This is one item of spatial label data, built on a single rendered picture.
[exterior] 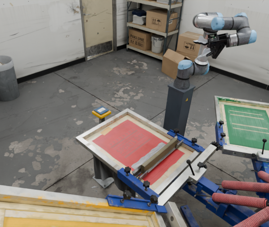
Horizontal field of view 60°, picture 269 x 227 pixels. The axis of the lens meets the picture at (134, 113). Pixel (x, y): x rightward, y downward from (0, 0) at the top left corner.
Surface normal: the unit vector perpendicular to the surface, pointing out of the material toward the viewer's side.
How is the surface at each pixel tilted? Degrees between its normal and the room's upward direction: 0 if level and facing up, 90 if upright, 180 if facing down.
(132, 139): 0
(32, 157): 0
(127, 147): 0
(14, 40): 90
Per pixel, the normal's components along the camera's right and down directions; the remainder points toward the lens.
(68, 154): 0.04, -0.81
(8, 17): 0.73, 0.41
